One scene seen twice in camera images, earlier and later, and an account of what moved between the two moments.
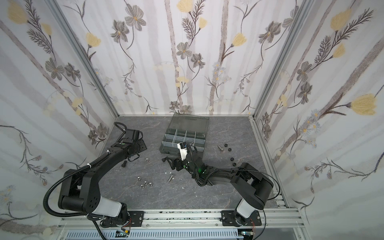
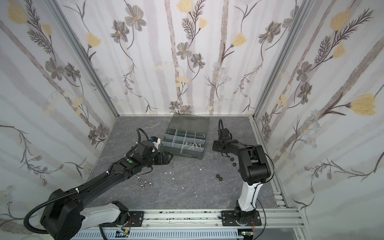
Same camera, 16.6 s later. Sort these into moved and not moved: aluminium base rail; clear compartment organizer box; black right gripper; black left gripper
Moved: black right gripper; black left gripper
Not moved: aluminium base rail; clear compartment organizer box
